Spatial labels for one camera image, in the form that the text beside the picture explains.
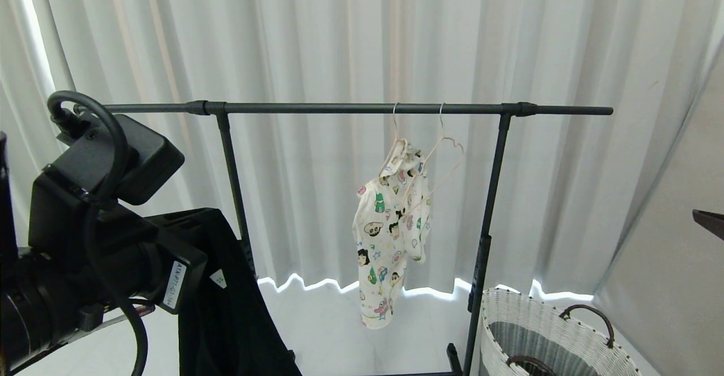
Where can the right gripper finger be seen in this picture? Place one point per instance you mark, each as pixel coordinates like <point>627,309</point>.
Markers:
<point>712,222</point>

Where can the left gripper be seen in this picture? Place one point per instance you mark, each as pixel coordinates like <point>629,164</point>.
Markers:
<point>181,268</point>

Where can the black garment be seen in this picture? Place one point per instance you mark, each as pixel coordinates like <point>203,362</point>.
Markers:
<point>237,319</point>

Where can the cream printed garment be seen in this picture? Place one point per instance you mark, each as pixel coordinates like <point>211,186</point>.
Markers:
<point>384,240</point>

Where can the pink clothes hanger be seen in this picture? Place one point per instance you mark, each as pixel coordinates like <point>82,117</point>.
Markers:
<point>441,117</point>
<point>395,119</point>

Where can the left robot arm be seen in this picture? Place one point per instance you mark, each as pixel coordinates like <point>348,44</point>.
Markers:
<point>34,308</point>

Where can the white laundry basket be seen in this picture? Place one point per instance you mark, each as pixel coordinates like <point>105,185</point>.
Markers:
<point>509,319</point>

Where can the black clothes rack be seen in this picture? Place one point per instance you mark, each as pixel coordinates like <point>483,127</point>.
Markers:
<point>339,107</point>

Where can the white curtain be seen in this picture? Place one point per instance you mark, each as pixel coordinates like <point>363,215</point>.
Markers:
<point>339,37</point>

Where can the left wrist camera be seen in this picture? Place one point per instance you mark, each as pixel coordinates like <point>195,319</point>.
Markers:
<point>130,155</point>

